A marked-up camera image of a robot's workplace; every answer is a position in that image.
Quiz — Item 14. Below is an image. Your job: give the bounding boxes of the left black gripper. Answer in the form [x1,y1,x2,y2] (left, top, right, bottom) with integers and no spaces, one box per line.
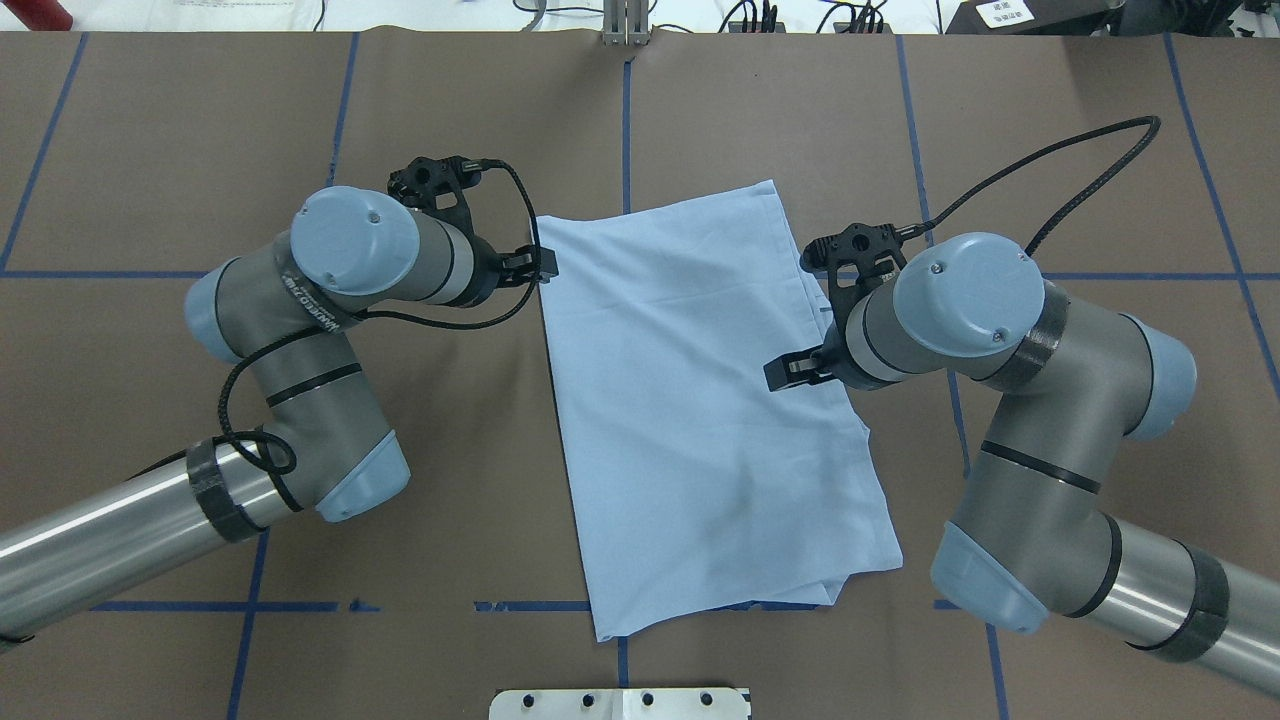
[387,156,483,237]

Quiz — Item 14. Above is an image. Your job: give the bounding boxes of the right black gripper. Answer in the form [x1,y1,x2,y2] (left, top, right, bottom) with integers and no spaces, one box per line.
[800,223,906,322]

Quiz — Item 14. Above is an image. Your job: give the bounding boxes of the light blue t-shirt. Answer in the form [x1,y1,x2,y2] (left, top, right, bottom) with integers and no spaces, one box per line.
[538,179,904,642]

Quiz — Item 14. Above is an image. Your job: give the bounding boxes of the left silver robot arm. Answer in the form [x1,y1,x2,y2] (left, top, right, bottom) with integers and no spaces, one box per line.
[3,156,508,651]

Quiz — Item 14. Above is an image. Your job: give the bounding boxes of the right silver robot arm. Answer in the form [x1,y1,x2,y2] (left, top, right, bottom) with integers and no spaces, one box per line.
[765,223,1277,696]

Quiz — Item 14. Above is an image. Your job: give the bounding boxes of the red cylinder bottle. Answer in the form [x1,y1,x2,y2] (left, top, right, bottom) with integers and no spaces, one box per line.
[3,0,74,32]

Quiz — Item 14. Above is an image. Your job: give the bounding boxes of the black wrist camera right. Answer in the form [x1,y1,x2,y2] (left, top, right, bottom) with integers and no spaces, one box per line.
[763,347,835,392]

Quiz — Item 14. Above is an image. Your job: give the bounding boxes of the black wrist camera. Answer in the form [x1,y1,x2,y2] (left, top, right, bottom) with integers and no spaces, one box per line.
[763,347,835,392]
[498,243,559,288]

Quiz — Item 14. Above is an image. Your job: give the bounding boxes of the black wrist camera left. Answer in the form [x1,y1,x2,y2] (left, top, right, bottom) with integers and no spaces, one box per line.
[498,243,559,288]

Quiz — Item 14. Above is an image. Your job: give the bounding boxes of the aluminium frame post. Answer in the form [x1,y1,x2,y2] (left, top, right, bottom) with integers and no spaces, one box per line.
[602,0,654,47]

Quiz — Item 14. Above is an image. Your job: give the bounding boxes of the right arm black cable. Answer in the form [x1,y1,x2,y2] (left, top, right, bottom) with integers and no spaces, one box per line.
[895,117,1164,256]

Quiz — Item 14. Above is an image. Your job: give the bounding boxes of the white metal mount base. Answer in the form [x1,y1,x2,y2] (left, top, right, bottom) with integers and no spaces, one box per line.
[488,687,753,719]

